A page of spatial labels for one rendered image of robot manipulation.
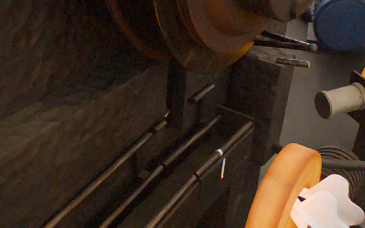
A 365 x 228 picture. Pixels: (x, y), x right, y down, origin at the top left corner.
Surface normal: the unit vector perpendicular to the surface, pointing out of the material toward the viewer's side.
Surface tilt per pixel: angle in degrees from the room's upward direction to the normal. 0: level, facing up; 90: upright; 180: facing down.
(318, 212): 89
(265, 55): 0
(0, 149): 0
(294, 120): 0
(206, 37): 90
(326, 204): 89
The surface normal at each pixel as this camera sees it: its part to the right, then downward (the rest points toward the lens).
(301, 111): 0.07, -0.84
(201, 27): 0.85, 0.33
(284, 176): -0.16, -0.59
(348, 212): -0.46, 0.40
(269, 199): -0.34, -0.26
